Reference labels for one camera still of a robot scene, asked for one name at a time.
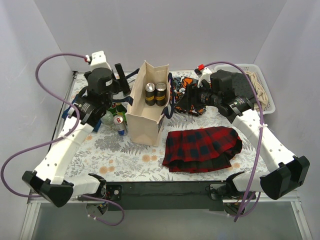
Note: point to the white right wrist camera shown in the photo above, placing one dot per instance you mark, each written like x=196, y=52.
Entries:
x=204, y=77

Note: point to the red plaid skirt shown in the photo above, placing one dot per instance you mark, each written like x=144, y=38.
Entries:
x=201, y=150

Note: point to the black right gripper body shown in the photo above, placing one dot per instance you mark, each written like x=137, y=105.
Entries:
x=191, y=95

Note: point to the beige cloth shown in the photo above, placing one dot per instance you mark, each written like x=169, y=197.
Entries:
x=260, y=92

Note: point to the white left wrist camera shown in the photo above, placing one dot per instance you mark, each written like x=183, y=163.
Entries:
x=98, y=60

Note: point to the white plastic basket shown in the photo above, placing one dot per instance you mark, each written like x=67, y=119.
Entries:
x=252, y=68

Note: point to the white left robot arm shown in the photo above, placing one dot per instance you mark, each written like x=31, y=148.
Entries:
x=48, y=178

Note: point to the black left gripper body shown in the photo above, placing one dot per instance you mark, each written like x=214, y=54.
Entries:
x=122, y=78

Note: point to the floral tablecloth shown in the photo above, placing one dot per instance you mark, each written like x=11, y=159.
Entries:
x=116, y=158

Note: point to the silver can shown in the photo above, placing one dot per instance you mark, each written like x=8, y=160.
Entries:
x=150, y=90
x=161, y=94

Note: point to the green Perrier bottle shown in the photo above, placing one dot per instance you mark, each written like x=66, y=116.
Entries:
x=113, y=109
x=121, y=112

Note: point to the orange black patterned garment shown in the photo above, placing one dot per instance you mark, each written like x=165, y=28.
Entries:
x=179, y=88

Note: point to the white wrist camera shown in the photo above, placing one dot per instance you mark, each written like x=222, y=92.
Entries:
x=98, y=60
x=204, y=77

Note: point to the blue folded garment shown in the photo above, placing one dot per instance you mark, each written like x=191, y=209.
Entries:
x=95, y=129

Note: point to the beige canvas tote bag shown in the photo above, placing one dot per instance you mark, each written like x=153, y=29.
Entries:
x=145, y=122

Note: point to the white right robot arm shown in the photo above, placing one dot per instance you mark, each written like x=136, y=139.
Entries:
x=285, y=171

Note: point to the dark grey dotted cloth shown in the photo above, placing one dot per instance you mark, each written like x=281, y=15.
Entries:
x=242, y=87

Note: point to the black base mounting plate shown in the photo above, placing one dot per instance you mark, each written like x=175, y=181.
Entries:
x=171, y=195

